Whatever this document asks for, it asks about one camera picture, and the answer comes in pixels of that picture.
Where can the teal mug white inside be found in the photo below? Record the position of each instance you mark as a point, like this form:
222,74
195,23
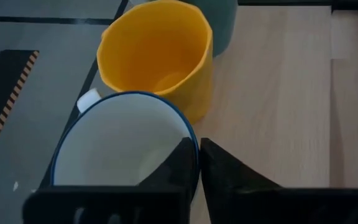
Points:
224,28

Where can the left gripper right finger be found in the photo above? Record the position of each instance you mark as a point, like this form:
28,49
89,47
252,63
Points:
235,199

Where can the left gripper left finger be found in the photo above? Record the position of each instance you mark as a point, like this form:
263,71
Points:
166,199

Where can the orange mug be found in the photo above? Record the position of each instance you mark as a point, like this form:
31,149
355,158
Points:
154,46

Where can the patterned white mug blue rim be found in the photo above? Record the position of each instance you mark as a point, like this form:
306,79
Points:
110,140

